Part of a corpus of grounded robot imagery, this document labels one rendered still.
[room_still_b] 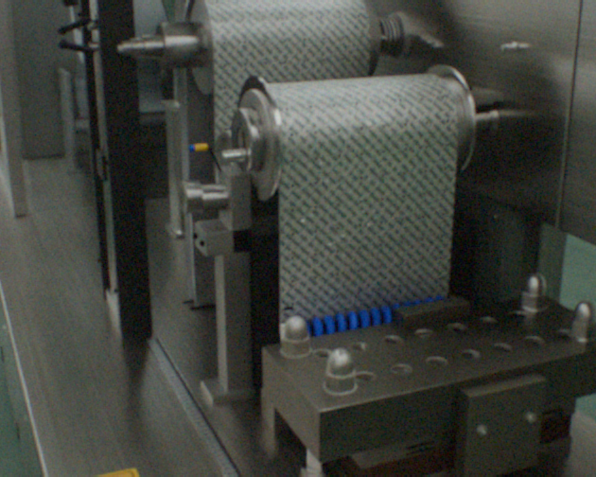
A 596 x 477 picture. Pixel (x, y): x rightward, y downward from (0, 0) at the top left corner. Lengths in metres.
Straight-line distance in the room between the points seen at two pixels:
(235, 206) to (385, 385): 0.29
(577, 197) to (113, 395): 0.65
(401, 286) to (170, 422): 0.34
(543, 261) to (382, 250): 0.40
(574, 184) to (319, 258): 0.31
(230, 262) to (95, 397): 0.27
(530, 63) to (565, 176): 0.15
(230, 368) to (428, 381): 0.31
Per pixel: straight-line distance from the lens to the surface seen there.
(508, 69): 1.14
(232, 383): 1.14
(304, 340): 0.96
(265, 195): 1.01
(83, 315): 1.43
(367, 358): 0.97
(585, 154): 1.03
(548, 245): 1.39
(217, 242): 1.05
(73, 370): 1.26
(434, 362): 0.97
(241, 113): 1.00
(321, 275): 1.03
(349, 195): 1.02
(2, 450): 2.84
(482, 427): 0.95
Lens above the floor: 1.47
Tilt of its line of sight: 19 degrees down
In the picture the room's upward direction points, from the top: straight up
